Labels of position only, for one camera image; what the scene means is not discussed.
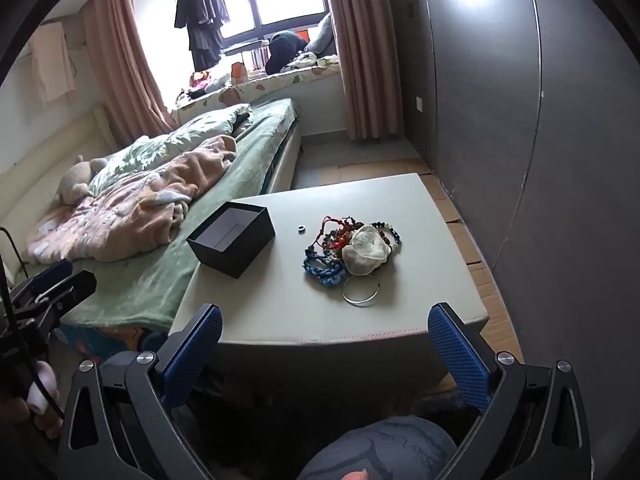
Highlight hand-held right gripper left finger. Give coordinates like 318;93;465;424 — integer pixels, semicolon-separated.
57;304;223;480

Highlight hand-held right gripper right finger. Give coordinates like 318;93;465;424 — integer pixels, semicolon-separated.
427;302;593;480

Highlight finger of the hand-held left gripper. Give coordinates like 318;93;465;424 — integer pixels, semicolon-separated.
10;258;97;318

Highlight black jewelry box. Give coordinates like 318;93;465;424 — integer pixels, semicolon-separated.
186;201;277;279

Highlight silver bangle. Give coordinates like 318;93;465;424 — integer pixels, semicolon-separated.
342;274;383;307

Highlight dark blue bead bracelet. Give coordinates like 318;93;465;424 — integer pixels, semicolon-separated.
370;221;402;256

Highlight blue braided bracelet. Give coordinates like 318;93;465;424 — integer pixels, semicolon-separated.
302;251;348;286

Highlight white translucent pouch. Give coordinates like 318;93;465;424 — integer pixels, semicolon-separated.
342;225;392;276

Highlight red cord bracelet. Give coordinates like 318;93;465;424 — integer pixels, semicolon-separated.
312;216;366;251

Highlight person's left hand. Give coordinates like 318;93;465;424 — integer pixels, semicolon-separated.
0;362;66;441

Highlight teal orange printed cloth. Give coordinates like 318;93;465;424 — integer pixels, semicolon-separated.
60;322;166;366

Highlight bed with green sheet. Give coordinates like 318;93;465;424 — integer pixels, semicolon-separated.
0;97;303;351

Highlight pink fleece blanket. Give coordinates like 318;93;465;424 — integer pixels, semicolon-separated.
25;135;238;263

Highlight beige plush toy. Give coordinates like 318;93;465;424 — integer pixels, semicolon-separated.
55;156;108;206

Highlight white padded low table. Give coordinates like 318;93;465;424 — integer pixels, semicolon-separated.
170;173;490;391

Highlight person's grey trouser knee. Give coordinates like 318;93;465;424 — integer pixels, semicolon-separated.
297;416;458;480

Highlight cream padded headboard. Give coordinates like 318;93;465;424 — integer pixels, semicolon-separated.
0;105;121;226

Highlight floral pillow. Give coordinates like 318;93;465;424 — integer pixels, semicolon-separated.
87;103;251;196

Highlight beige hanging towel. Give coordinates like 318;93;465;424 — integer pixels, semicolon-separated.
27;21;77;106

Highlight pink curtain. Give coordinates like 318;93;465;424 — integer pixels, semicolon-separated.
82;0;176;143
320;0;406;142

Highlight pile of colourful clothes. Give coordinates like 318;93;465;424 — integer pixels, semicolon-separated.
177;71;223;101

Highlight dark grey wardrobe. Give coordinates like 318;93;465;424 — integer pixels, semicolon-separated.
389;0;640;361

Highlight floral window seat cushion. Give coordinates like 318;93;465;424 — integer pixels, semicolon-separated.
172;55;341;111

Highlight dark hanging clothes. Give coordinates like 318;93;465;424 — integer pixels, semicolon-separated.
174;0;232;72

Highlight dark bag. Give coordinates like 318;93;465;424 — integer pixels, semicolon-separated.
264;30;311;76

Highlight grey pillow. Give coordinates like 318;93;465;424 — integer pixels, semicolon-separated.
302;12;336;58

